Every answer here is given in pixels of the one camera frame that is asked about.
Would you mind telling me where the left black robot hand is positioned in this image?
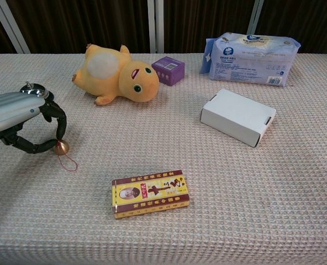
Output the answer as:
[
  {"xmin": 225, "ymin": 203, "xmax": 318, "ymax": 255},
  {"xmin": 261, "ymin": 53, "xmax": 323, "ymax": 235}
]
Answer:
[{"xmin": 0, "ymin": 89, "xmax": 68, "ymax": 155}]

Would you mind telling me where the small golden bell red string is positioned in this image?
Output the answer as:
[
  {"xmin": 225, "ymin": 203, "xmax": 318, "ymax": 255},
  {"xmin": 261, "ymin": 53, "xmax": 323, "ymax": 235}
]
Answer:
[{"xmin": 54, "ymin": 139, "xmax": 78, "ymax": 172}]

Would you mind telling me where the silver call bell black base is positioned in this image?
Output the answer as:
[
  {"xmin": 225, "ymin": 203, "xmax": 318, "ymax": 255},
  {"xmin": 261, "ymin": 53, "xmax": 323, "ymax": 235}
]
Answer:
[{"xmin": 19, "ymin": 81, "xmax": 50, "ymax": 99}]

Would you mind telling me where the yellow plush chick toy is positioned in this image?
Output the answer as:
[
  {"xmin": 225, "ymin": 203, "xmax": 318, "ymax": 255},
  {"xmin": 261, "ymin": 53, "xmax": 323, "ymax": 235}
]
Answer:
[{"xmin": 71, "ymin": 43, "xmax": 160, "ymax": 106}]

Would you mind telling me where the dark brown curtain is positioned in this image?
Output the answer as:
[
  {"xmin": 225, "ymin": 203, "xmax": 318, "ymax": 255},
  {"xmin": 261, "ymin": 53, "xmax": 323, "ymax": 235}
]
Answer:
[{"xmin": 0, "ymin": 0, "xmax": 327, "ymax": 55}]

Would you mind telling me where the small purple box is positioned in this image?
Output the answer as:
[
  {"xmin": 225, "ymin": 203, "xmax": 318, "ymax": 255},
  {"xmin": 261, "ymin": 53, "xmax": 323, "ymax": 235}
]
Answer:
[{"xmin": 151, "ymin": 56, "xmax": 186, "ymax": 87}]

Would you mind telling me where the yellow red printed box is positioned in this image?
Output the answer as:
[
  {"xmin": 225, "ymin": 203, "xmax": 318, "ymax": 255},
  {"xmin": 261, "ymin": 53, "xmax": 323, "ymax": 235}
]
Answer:
[{"xmin": 111, "ymin": 169, "xmax": 191, "ymax": 219}]

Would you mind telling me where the beige waffle tablecloth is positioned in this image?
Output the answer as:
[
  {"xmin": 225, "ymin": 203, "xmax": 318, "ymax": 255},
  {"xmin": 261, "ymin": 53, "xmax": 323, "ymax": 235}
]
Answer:
[{"xmin": 0, "ymin": 52, "xmax": 327, "ymax": 265}]

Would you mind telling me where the white cardboard box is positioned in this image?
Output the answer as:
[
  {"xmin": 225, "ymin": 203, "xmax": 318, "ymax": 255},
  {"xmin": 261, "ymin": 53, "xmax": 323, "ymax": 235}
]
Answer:
[{"xmin": 199, "ymin": 88, "xmax": 277, "ymax": 148}]

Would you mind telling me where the blue tissue pack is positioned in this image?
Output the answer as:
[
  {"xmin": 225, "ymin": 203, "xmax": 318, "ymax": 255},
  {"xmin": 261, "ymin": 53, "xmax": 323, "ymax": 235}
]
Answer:
[{"xmin": 199, "ymin": 31, "xmax": 302, "ymax": 87}]

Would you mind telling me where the white slanted frame post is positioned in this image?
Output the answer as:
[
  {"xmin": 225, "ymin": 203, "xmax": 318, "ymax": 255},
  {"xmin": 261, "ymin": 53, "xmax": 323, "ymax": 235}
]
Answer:
[{"xmin": 0, "ymin": 0, "xmax": 31, "ymax": 55}]

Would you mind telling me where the white double frame post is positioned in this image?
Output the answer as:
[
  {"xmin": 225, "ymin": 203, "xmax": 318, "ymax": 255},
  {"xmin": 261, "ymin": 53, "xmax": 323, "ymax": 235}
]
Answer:
[{"xmin": 147, "ymin": 0, "xmax": 165, "ymax": 54}]

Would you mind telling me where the white thin frame post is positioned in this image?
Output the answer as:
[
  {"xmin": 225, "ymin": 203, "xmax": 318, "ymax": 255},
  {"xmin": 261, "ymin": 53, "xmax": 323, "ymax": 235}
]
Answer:
[{"xmin": 246, "ymin": 0, "xmax": 264, "ymax": 35}]

